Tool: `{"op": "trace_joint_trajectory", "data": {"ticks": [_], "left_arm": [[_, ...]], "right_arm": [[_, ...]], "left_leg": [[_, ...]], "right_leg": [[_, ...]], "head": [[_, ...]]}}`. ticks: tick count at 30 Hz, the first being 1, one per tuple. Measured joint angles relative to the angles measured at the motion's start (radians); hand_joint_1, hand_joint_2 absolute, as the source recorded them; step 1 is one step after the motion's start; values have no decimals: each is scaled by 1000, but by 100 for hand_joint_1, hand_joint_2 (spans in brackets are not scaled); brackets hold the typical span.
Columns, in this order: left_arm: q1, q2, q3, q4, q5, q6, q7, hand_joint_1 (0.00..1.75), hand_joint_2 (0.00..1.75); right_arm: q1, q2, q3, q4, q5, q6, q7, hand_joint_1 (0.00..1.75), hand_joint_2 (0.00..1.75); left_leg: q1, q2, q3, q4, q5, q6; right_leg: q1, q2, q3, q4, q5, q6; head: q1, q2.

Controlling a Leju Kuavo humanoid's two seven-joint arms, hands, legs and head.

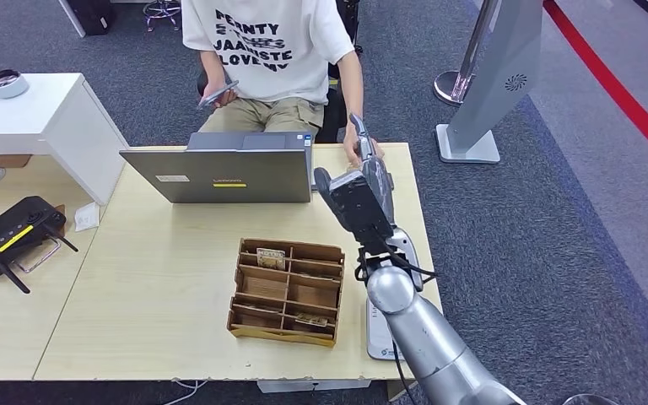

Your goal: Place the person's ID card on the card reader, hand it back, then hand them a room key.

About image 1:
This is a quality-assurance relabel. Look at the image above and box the round grey rim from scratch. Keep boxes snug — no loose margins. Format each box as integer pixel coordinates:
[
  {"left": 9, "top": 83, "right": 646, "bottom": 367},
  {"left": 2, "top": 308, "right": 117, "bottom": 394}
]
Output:
[{"left": 561, "top": 393, "right": 621, "bottom": 405}]

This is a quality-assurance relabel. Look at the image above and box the gold room key card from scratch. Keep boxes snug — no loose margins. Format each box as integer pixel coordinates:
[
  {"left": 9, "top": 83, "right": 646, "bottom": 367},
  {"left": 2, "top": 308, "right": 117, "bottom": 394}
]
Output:
[
  {"left": 294, "top": 312, "right": 329, "bottom": 328},
  {"left": 256, "top": 247, "right": 287, "bottom": 272}
]

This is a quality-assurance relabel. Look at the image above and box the brown flat piece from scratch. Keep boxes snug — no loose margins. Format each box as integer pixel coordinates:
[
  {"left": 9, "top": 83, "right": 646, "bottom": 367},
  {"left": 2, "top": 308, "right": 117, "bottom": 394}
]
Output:
[{"left": 0, "top": 154, "right": 33, "bottom": 170}]

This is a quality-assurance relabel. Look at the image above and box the white cable under desk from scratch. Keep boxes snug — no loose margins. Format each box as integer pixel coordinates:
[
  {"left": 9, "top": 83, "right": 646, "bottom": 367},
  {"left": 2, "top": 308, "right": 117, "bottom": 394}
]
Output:
[{"left": 161, "top": 380, "right": 208, "bottom": 405}]

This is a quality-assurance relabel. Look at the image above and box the person's left hand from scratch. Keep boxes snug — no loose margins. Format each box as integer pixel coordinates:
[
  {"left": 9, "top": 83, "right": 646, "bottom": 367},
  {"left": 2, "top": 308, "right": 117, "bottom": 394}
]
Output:
[{"left": 342, "top": 122, "right": 386, "bottom": 170}]

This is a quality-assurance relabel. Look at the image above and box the black office chair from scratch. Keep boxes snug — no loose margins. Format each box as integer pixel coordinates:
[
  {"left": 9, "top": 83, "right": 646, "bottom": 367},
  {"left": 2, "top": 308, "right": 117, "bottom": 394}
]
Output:
[{"left": 196, "top": 0, "right": 365, "bottom": 143}]

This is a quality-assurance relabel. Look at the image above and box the white paper slip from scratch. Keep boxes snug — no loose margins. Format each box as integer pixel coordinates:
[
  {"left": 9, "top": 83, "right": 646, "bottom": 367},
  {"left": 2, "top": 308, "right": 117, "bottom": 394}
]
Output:
[{"left": 73, "top": 202, "right": 101, "bottom": 233}]

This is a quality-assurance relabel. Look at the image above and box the round white and black container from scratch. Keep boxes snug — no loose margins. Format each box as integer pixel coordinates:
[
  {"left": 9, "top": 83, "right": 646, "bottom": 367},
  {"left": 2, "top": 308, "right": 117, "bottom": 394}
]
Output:
[{"left": 0, "top": 68, "right": 30, "bottom": 100}]

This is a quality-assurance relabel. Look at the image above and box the white side table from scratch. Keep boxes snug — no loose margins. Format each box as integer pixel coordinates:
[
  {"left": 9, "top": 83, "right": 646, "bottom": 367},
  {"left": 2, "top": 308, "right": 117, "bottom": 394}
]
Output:
[{"left": 0, "top": 73, "right": 129, "bottom": 206}]

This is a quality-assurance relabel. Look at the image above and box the silver kiosk stand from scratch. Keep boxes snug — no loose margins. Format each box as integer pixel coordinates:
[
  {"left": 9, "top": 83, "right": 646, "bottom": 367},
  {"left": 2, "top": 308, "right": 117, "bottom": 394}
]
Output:
[{"left": 435, "top": 0, "right": 544, "bottom": 165}]

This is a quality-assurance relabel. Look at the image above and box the black router with antennas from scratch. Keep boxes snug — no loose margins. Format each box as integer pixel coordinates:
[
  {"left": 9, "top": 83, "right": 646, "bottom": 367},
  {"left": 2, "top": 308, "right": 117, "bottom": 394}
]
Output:
[{"left": 0, "top": 195, "right": 79, "bottom": 295}]

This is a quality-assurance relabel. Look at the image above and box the grey laptop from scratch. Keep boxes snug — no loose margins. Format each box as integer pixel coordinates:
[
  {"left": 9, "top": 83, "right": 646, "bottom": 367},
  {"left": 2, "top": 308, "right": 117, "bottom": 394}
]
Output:
[{"left": 119, "top": 132, "right": 314, "bottom": 204}]

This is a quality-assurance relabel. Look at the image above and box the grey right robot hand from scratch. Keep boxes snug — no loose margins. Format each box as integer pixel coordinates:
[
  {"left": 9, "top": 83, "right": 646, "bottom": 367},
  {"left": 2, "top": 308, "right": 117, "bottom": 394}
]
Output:
[{"left": 313, "top": 112, "right": 397, "bottom": 224}]

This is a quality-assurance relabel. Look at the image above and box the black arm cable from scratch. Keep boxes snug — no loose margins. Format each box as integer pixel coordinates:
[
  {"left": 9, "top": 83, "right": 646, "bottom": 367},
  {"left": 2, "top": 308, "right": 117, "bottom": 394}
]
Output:
[{"left": 356, "top": 245, "right": 438, "bottom": 405}]

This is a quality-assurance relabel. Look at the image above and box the person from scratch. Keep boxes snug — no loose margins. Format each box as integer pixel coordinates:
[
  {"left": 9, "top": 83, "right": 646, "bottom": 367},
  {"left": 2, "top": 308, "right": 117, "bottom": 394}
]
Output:
[{"left": 181, "top": 0, "right": 386, "bottom": 170}]

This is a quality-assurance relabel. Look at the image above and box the black cabinet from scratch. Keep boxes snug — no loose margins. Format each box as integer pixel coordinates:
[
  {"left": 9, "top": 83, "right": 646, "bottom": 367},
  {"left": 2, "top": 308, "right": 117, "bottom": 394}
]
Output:
[{"left": 63, "top": 0, "right": 117, "bottom": 38}]

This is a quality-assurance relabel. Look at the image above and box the person's right hand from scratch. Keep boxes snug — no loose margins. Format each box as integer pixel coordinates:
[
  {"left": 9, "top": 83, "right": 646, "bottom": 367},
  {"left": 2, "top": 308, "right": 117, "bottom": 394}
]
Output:
[{"left": 201, "top": 78, "right": 240, "bottom": 110}]

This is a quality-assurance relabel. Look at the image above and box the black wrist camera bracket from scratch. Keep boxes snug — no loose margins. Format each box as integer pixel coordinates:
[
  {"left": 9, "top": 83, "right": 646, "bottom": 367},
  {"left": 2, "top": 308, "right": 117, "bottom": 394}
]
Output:
[{"left": 332, "top": 180, "right": 397, "bottom": 250}]

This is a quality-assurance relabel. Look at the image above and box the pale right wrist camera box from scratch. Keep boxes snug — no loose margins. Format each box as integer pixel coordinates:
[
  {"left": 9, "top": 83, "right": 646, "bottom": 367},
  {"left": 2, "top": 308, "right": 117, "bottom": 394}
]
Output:
[{"left": 329, "top": 170, "right": 365, "bottom": 195}]

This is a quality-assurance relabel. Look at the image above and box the chrome stool base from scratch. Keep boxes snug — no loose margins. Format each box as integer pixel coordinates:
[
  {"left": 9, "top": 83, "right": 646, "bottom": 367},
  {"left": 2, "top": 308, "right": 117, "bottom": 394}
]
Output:
[{"left": 142, "top": 0, "right": 186, "bottom": 32}]

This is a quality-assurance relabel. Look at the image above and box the chrome stanchion post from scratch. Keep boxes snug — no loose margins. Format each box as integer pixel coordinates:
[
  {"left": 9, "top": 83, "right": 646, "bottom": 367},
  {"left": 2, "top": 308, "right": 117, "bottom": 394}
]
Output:
[{"left": 433, "top": 0, "right": 499, "bottom": 107}]

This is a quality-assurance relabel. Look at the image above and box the dark smartphone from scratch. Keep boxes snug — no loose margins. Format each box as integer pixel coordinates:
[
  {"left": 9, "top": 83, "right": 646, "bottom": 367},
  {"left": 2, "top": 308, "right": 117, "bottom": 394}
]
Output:
[{"left": 197, "top": 79, "right": 240, "bottom": 109}]

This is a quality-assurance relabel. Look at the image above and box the white card reader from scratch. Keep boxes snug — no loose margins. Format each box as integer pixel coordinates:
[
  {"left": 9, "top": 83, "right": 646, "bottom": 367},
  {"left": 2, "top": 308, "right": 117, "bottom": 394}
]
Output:
[{"left": 365, "top": 299, "right": 406, "bottom": 362}]

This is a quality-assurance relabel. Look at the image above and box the wooden compartment tray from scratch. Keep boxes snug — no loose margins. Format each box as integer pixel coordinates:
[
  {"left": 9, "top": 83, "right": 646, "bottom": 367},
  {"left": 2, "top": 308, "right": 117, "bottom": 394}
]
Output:
[{"left": 226, "top": 238, "right": 346, "bottom": 348}]

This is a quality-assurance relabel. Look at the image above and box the clear phone case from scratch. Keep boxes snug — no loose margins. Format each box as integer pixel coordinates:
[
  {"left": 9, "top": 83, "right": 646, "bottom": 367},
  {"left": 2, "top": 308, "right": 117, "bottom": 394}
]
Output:
[{"left": 13, "top": 238, "right": 62, "bottom": 274}]

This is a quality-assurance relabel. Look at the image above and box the white under-desk bracket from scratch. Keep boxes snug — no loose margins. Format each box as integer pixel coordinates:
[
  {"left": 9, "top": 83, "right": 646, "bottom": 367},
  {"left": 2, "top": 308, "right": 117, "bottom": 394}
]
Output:
[{"left": 256, "top": 379, "right": 372, "bottom": 395}]

